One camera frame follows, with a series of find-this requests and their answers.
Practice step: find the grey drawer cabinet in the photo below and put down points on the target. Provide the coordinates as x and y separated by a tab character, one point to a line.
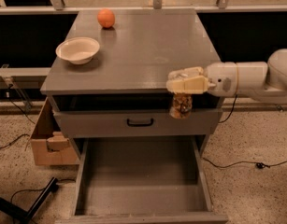
130	70

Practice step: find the metal rail frame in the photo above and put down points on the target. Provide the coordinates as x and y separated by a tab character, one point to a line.
29	29

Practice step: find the closed grey upper drawer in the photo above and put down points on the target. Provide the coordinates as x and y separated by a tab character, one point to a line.
86	124

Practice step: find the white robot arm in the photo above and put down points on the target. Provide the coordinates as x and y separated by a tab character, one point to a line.
265	82

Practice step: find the black drawer handle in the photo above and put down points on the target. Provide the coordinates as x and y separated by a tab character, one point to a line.
139	123

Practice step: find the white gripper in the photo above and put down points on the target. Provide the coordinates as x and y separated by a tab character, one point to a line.
222	78

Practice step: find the white bowl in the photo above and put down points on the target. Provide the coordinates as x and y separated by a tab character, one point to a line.
78	50

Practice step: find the orange soda can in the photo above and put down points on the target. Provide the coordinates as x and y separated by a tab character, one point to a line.
181	106

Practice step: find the orange fruit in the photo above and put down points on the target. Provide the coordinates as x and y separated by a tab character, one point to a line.
106	18

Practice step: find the open grey lower drawer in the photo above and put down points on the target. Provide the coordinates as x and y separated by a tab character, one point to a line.
142	180

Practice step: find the black metal stand leg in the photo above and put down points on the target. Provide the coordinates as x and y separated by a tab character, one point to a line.
24	204

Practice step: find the cardboard box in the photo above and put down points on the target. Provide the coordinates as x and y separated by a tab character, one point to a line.
48	144

